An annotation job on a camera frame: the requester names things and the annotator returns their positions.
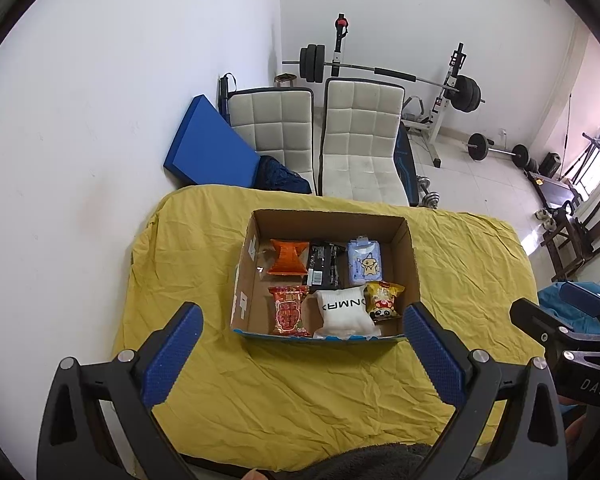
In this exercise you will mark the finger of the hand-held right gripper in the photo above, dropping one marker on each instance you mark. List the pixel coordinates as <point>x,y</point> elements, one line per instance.
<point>540,321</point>
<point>592,302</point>

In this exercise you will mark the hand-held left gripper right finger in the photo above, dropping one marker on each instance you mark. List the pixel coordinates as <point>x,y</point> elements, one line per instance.
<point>432,355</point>

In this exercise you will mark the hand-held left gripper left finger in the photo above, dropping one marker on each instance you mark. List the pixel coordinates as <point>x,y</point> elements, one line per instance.
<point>175,352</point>

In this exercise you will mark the yellow cartoon snack packet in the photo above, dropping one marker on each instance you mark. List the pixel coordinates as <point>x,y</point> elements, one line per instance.
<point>384,302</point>

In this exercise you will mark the cardboard box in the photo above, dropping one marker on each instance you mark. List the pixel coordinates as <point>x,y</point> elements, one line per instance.
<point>405,260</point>

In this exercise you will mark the white pillow packet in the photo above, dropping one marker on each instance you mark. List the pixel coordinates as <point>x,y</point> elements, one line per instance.
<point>342,312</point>

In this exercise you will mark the light blue tissue packet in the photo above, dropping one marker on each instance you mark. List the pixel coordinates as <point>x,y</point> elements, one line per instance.
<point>365,262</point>

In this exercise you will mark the red snack packet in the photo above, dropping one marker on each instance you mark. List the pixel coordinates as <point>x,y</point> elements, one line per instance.
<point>290,312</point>

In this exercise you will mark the black snack packet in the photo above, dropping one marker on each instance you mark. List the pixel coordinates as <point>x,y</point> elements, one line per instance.
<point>325,262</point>

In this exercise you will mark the orange snack packet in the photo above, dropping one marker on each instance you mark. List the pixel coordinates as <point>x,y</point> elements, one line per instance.
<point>287,257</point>

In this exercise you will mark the person's right hand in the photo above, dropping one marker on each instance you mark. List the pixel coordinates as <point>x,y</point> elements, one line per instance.
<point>575,435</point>

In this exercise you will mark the blue bean bag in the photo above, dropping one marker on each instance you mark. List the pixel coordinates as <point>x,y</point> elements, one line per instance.
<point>550,297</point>

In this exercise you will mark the dark wooden chair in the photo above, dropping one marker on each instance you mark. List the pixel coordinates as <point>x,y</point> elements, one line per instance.
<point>575,240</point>

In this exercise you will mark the pair of shoes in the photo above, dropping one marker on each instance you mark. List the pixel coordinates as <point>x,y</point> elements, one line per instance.
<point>544,217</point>

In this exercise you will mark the black treadmill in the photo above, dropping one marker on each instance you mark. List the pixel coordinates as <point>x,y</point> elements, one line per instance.
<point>555,187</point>

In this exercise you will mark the grey fleece clothing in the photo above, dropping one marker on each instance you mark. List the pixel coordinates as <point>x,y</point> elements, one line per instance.
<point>380,465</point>

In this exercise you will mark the yellow tablecloth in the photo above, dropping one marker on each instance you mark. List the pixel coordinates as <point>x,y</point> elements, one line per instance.
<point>305,395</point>

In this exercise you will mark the black box speaker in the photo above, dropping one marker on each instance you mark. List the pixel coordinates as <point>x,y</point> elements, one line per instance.
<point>550,165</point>

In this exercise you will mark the chrome dumbbell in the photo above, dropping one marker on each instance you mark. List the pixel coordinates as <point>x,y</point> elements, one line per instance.
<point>430,197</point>

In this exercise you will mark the short barbell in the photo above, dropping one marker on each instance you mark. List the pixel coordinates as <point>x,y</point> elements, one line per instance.
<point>477,146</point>

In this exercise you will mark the dark blue cloth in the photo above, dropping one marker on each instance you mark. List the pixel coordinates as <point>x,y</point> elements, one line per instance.
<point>280,177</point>

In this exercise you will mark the blue foam mat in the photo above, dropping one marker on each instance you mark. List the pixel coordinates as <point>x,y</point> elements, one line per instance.
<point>207,145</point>

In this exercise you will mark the white padded chair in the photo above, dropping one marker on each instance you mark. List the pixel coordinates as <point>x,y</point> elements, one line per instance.
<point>272,125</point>
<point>362,135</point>

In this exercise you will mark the white barbell rack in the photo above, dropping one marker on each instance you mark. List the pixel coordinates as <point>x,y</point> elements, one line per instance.
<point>442,105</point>

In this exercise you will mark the small brown stool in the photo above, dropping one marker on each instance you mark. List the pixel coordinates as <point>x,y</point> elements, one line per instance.
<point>285,81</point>

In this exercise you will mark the long barbell with black plates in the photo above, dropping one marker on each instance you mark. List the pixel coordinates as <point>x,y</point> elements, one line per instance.
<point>312,62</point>

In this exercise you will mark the black exercise frame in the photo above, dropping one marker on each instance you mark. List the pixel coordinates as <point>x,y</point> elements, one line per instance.
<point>592,152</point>

